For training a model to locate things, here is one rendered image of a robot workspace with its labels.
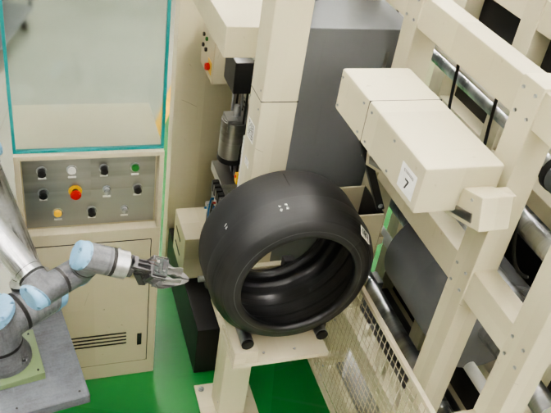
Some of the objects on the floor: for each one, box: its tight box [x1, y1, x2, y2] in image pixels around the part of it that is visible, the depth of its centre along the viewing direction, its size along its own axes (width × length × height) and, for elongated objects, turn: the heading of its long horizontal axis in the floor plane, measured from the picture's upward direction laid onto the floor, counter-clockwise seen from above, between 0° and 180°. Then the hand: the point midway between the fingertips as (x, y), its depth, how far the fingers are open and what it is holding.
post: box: [212, 0, 315, 413], centre depth 259 cm, size 13×13×250 cm
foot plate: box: [194, 383, 259, 413], centre depth 331 cm, size 27×27×2 cm
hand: (184, 279), depth 227 cm, fingers closed
